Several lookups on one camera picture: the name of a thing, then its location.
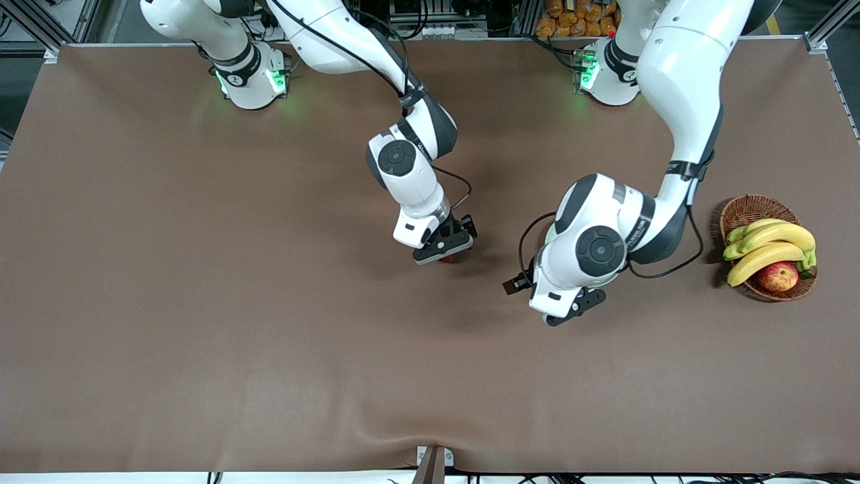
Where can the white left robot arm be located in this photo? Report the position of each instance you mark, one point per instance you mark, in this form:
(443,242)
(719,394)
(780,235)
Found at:
(685,67)

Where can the grey metal mount bracket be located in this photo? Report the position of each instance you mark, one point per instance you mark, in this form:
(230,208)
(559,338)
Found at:
(433,467)

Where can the bag of orange buns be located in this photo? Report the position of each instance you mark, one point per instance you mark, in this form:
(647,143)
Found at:
(571,20)

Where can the yellow banana bunch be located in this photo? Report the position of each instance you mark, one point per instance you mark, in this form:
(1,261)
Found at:
(783,234)

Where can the plump yellow banana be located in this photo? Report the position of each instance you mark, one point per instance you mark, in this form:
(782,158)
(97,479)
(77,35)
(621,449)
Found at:
(759,261)

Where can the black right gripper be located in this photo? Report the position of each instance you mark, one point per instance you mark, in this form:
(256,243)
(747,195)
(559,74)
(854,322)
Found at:
(465,226)

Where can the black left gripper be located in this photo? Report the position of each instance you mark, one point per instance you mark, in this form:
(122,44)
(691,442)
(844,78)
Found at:
(518,284)

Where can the brown table mat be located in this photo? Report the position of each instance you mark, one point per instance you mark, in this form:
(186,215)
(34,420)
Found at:
(403,370)

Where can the red apple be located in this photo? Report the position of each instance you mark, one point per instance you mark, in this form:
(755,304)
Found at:
(778,277)

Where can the brown wicker basket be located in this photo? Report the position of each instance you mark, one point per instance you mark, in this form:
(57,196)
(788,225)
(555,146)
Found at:
(752,210)

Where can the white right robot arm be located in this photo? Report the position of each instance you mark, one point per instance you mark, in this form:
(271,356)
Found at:
(329,40)

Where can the short yellow-green banana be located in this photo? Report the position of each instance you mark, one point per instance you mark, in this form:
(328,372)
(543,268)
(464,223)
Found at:
(752,227)

